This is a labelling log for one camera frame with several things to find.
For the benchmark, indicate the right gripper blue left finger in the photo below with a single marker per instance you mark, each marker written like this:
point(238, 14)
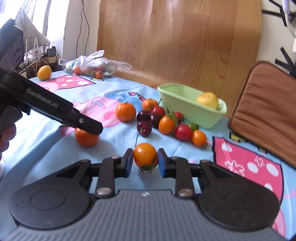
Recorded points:
point(108, 170)

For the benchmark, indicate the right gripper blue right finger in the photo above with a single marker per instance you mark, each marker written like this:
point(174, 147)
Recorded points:
point(181, 170)

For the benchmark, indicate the orange tomato with stem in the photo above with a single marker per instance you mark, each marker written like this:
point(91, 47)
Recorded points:
point(145, 157)

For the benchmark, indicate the red cherry tomato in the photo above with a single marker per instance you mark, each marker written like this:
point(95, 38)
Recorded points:
point(157, 109)
point(183, 132)

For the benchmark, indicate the orange tangerine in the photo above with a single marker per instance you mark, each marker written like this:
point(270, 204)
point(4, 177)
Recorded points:
point(149, 104)
point(85, 139)
point(125, 112)

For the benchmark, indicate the orange cherry tomato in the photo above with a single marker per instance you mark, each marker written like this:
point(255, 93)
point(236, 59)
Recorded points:
point(166, 125)

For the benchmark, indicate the green tomato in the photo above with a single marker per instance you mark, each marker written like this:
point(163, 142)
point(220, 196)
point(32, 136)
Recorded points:
point(174, 118)
point(193, 126)

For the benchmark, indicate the dark cherry with stem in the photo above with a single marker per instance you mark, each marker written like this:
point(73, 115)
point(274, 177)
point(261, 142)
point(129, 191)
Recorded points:
point(144, 129)

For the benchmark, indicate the small red tomato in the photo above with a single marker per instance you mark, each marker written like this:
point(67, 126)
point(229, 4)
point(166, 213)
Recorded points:
point(180, 117)

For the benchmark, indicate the red cherry tomato back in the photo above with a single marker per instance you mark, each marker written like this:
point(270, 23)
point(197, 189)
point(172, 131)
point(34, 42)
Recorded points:
point(157, 109)

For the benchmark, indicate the large yellow lemon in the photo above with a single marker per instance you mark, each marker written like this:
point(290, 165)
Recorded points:
point(208, 99)

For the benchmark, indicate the person's left hand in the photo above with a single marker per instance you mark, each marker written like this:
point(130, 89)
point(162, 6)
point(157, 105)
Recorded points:
point(8, 134)

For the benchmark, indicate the small lemon at edge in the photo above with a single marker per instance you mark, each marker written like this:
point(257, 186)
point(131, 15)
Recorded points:
point(44, 73)

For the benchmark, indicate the cartoon pig tablecloth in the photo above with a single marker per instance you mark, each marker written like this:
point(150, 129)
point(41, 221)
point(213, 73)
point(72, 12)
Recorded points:
point(144, 207)

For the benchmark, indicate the light green ceramic dish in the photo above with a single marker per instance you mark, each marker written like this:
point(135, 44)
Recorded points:
point(181, 98)

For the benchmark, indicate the plastic bag of tomatoes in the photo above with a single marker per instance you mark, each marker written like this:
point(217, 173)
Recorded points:
point(94, 65)

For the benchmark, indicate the brown seat cushion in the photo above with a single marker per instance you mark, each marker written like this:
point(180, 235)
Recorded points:
point(264, 113)

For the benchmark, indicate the wood pattern vinyl sheet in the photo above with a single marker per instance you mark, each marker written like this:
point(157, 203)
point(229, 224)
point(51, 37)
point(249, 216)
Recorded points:
point(207, 45)

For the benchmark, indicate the black tape cross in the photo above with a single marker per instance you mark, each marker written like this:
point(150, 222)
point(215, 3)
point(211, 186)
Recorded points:
point(277, 44)

